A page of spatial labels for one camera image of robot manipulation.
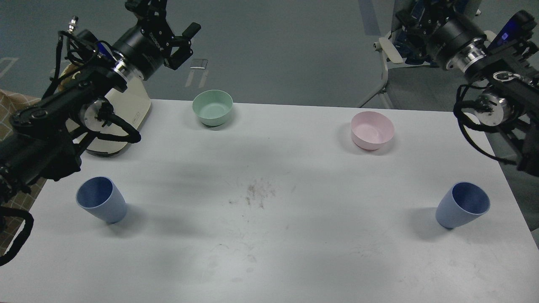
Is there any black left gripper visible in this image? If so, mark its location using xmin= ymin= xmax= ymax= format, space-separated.
xmin=113 ymin=0 xmax=201 ymax=80

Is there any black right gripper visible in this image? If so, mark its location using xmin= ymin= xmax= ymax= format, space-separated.
xmin=396 ymin=0 xmax=487 ymax=70

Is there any blue cup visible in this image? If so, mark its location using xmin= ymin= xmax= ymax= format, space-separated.
xmin=75 ymin=176 xmax=128 ymax=224
xmin=435 ymin=182 xmax=491 ymax=229

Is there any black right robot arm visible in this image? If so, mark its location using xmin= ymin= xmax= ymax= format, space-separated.
xmin=392 ymin=0 xmax=539 ymax=176

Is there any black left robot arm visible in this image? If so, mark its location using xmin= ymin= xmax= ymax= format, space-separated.
xmin=1 ymin=0 xmax=201 ymax=265

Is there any metal floor socket plate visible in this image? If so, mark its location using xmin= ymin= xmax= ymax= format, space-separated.
xmin=190 ymin=58 xmax=208 ymax=70

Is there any grey office chair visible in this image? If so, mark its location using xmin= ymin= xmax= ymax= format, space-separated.
xmin=356 ymin=0 xmax=497 ymax=111

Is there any green bowl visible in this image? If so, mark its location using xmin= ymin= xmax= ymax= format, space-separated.
xmin=192 ymin=90 xmax=234 ymax=127

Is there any pink bowl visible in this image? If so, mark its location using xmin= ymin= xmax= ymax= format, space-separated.
xmin=350 ymin=111 xmax=395 ymax=150

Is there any beige checkered cloth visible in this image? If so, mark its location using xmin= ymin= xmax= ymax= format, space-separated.
xmin=0 ymin=89 xmax=47 ymax=256

